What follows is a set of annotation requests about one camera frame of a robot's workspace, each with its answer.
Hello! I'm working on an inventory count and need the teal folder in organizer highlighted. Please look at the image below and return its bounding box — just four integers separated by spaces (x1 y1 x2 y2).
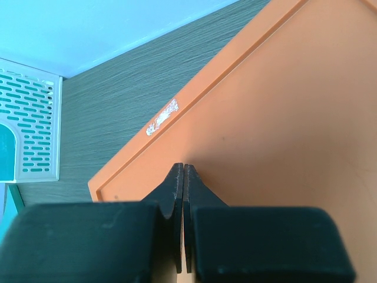
0 124 16 183

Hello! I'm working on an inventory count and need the orange drawer box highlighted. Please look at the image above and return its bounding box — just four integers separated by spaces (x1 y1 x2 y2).
88 1 376 282

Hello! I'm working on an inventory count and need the white mesh file organizer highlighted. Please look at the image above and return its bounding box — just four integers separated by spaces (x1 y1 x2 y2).
1 60 62 183

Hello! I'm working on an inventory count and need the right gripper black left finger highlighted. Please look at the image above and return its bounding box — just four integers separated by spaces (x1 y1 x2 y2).
1 163 183 282

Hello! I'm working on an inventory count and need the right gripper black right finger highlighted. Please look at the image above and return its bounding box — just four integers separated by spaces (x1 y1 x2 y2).
184 164 355 282

